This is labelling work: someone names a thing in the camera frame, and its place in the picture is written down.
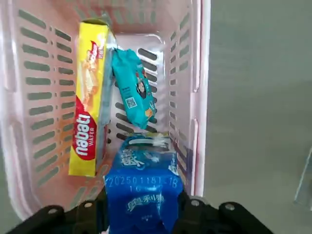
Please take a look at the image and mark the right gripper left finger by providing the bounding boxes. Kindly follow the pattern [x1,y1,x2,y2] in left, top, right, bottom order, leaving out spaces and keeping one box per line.
[0,192,108,234]

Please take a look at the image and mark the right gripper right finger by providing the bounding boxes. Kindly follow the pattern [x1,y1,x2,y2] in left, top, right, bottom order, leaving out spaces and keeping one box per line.
[172,191,273,234]

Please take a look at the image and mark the blue cookie box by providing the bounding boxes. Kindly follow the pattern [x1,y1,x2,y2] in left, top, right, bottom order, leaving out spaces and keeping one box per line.
[103,133,183,234]

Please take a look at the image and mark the yellow wafer box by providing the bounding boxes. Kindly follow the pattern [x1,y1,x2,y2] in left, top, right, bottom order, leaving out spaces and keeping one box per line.
[68,18,117,177]

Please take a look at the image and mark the pink slotted plastic basket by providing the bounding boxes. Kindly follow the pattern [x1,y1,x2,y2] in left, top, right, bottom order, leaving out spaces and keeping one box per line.
[0,0,212,220]

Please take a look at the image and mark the teal snack packet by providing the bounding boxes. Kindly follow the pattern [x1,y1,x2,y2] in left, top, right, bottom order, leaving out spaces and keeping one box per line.
[111,48,158,130]

